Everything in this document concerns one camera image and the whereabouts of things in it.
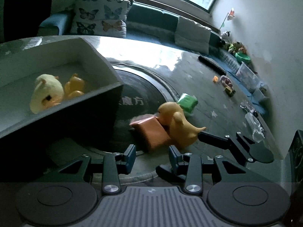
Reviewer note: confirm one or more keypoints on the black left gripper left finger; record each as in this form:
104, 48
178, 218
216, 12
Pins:
114, 165

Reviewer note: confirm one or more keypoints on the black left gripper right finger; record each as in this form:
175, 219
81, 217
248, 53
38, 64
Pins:
190, 166

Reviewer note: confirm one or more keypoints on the large orange rubber duck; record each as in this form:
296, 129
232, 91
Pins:
181, 131

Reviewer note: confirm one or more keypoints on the orange bean bag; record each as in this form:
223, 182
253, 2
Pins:
149, 133

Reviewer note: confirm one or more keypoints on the green bean bag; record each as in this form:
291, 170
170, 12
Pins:
187, 102

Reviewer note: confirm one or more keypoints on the small yellow rubber duck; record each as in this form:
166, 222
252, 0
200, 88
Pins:
74, 87

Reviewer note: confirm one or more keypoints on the yellow plush chick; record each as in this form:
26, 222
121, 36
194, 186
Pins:
48, 92

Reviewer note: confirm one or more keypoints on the black round turntable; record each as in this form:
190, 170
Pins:
143, 92

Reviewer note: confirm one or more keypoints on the clear plastic bag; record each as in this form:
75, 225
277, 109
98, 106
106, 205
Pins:
251, 118

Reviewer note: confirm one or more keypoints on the yellow toy truck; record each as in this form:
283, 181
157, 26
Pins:
229, 91

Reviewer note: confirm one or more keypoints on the small orange toy block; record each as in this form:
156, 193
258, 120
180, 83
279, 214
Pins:
215, 79

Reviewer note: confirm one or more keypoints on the black remote control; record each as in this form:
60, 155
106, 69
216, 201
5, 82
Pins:
212, 65

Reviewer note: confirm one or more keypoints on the clear plastic storage box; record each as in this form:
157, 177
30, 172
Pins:
247, 77

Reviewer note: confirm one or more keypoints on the white cardboard box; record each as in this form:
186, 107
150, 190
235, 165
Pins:
60, 59

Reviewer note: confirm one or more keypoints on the green plastic bowl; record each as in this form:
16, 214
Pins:
242, 58

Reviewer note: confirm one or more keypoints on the stuffed toys pile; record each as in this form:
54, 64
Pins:
234, 47

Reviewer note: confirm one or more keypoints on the white folded cushion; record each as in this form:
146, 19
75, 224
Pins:
192, 35

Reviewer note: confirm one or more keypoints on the dark green sofa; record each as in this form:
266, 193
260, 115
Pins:
150, 24

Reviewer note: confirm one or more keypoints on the butterfly print pillow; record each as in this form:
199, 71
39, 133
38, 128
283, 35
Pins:
101, 17

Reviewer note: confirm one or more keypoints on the small flag on stick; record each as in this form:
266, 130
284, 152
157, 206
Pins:
229, 16

